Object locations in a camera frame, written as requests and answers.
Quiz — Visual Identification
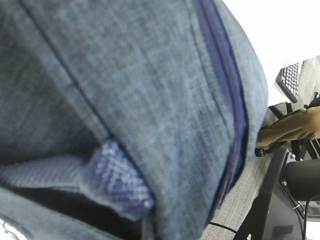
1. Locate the dark blue fabric bag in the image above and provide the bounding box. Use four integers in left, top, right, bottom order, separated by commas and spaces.
0, 0, 268, 240

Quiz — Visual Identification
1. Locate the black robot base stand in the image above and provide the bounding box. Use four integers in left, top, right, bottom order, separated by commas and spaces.
234, 148, 320, 240

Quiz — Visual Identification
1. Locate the black keyboard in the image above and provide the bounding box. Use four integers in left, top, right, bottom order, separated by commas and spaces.
276, 63, 300, 104

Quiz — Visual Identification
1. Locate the brown trouser leg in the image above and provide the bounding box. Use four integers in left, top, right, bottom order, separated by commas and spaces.
256, 106, 320, 147

